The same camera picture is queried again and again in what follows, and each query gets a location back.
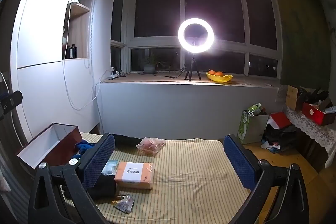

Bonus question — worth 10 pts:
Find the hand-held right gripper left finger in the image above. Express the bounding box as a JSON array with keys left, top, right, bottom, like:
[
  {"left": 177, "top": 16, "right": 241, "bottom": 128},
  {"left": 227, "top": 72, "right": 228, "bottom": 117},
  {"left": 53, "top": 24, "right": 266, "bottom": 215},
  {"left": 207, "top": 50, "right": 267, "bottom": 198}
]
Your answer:
[{"left": 28, "top": 133, "right": 116, "bottom": 224}]

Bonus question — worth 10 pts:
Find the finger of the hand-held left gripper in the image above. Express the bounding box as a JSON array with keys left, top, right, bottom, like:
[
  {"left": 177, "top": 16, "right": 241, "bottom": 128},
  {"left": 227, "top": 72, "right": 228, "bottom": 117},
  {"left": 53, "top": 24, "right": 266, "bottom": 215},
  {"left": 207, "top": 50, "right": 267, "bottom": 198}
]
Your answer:
[{"left": 0, "top": 90, "right": 23, "bottom": 121}]

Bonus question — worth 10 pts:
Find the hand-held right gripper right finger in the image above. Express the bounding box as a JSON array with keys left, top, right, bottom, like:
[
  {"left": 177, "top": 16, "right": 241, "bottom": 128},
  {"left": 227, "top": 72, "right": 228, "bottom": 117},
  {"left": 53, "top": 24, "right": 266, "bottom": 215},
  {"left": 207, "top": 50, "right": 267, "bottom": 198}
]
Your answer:
[{"left": 223, "top": 134, "right": 310, "bottom": 224}]

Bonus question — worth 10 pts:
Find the blue towel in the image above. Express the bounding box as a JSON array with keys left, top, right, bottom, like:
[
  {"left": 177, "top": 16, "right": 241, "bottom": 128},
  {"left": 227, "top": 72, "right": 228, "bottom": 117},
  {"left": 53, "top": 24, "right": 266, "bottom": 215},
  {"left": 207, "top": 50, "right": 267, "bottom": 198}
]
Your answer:
[{"left": 75, "top": 138, "right": 97, "bottom": 155}]

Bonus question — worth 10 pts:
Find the small clear packet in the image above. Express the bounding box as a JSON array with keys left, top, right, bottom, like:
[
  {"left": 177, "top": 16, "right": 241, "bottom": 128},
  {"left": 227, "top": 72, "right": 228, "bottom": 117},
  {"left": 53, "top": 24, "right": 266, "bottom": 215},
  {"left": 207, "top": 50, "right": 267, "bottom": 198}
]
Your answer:
[{"left": 101, "top": 160, "right": 119, "bottom": 177}]

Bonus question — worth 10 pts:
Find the green and white paper bag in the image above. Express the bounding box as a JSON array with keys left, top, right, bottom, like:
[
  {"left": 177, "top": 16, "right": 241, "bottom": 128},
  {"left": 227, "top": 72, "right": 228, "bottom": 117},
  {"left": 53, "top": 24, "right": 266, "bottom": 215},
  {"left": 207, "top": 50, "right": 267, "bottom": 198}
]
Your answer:
[{"left": 237, "top": 102, "right": 270, "bottom": 145}]

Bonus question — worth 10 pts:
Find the orange tissue pack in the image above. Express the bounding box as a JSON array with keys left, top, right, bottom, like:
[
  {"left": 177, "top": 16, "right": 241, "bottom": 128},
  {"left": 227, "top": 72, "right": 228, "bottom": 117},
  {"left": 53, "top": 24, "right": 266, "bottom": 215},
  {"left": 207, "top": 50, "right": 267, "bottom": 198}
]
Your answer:
[{"left": 114, "top": 161, "right": 154, "bottom": 190}]

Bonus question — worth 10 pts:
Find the pile of dark clothes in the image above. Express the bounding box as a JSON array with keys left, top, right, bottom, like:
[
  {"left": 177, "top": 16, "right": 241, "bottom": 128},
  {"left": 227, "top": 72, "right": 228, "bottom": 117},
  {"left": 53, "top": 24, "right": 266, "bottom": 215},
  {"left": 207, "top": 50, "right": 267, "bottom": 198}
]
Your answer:
[{"left": 261, "top": 124, "right": 299, "bottom": 155}]

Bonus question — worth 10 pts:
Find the clear snack packet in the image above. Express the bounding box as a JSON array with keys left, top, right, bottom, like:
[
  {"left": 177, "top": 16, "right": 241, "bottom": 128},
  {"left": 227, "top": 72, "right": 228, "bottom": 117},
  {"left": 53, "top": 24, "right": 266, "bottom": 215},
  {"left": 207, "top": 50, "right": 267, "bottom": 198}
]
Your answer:
[{"left": 111, "top": 194, "right": 135, "bottom": 214}]

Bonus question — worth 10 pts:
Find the striped mat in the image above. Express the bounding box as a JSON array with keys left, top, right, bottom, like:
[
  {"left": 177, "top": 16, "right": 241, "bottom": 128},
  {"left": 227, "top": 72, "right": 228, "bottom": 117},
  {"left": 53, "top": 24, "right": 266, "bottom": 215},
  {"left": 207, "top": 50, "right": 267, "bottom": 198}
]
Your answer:
[{"left": 60, "top": 132, "right": 279, "bottom": 224}]

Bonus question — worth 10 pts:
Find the pink plastic bag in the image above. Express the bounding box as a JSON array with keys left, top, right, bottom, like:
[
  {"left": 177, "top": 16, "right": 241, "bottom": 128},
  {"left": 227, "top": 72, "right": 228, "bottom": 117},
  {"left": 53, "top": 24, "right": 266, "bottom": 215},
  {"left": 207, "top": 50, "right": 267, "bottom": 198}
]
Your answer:
[{"left": 136, "top": 137, "right": 167, "bottom": 155}]

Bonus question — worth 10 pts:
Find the red cloth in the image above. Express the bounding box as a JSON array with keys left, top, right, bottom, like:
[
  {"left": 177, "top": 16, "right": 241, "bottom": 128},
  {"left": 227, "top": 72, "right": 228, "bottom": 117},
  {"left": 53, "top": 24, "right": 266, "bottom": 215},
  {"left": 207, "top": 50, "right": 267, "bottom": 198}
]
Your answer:
[{"left": 269, "top": 112, "right": 293, "bottom": 130}]

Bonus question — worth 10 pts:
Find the white lace tablecloth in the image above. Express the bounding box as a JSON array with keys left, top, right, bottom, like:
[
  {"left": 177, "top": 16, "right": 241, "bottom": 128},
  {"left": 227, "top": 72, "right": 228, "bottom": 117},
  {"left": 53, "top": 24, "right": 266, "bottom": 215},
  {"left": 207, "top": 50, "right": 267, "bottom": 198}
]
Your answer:
[{"left": 285, "top": 106, "right": 336, "bottom": 168}]

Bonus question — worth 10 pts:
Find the cardboard box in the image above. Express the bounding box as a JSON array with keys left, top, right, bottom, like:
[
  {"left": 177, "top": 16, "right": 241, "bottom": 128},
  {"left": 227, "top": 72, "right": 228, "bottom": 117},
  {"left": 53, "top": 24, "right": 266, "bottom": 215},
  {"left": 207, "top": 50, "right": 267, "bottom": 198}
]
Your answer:
[{"left": 285, "top": 85, "right": 305, "bottom": 112}]

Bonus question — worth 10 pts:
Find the yellow fruit bowl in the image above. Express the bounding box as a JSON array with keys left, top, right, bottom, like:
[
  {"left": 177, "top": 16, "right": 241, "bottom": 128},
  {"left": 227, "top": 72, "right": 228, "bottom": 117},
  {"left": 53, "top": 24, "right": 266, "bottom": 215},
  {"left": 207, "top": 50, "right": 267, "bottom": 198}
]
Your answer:
[{"left": 206, "top": 73, "right": 233, "bottom": 83}]

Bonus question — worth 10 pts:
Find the red gift box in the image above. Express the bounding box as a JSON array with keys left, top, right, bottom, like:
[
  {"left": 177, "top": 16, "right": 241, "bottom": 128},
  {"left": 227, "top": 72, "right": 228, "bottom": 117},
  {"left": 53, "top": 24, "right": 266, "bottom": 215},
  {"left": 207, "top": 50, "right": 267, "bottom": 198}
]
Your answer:
[{"left": 302, "top": 102, "right": 334, "bottom": 126}]

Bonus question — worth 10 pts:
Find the white power strip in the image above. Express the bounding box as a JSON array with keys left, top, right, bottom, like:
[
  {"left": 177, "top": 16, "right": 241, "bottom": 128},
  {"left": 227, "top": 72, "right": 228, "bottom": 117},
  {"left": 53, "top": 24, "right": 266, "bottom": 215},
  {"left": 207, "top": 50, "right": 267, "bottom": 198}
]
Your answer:
[{"left": 109, "top": 67, "right": 127, "bottom": 80}]

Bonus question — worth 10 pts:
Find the potted plant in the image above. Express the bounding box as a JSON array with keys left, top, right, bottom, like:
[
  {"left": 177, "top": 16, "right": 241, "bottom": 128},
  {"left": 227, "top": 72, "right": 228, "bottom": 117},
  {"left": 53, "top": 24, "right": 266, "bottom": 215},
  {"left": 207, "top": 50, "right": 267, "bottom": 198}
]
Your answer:
[{"left": 143, "top": 53, "right": 158, "bottom": 74}]

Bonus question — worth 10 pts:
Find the black tripod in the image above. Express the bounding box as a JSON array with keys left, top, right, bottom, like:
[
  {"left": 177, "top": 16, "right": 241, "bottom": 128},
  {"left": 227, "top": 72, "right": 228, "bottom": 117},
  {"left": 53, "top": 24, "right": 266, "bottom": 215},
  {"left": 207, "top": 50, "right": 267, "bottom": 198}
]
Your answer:
[{"left": 184, "top": 52, "right": 202, "bottom": 82}]

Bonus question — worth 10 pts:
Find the window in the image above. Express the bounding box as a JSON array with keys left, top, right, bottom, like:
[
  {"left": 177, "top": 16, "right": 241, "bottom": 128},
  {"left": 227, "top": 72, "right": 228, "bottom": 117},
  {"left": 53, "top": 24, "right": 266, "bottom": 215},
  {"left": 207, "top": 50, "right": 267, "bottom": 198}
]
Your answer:
[{"left": 110, "top": 0, "right": 283, "bottom": 78}]

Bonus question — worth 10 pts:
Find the black drawstring pouch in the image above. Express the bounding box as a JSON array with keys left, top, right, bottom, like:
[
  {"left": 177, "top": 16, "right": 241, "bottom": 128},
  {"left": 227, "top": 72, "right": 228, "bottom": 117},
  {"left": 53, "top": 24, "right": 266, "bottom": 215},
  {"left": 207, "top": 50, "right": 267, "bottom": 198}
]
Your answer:
[{"left": 112, "top": 134, "right": 144, "bottom": 147}]

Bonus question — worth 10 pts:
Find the white lamp cable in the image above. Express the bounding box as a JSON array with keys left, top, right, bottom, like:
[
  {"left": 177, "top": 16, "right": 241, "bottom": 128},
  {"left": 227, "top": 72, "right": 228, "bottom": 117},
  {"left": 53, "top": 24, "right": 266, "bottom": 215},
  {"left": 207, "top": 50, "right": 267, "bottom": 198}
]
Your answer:
[{"left": 62, "top": 3, "right": 101, "bottom": 110}]

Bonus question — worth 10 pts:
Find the wooden wall shelf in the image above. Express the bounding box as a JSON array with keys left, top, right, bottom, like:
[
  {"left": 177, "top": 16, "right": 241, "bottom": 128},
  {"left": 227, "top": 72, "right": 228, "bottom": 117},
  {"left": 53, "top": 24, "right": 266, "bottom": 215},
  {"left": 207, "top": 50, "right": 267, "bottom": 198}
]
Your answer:
[{"left": 62, "top": 0, "right": 91, "bottom": 60}]

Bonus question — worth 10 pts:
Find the black cable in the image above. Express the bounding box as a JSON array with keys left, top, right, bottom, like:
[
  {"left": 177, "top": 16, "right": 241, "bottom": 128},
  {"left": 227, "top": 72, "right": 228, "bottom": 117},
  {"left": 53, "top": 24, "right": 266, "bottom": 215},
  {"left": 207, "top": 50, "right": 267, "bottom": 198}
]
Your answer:
[{"left": 154, "top": 70, "right": 187, "bottom": 80}]

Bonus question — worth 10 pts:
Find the ring light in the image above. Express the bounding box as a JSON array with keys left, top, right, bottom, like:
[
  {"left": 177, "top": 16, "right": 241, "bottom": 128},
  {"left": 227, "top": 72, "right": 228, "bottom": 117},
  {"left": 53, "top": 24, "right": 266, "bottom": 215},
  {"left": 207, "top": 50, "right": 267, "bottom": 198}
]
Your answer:
[{"left": 178, "top": 18, "right": 215, "bottom": 53}]

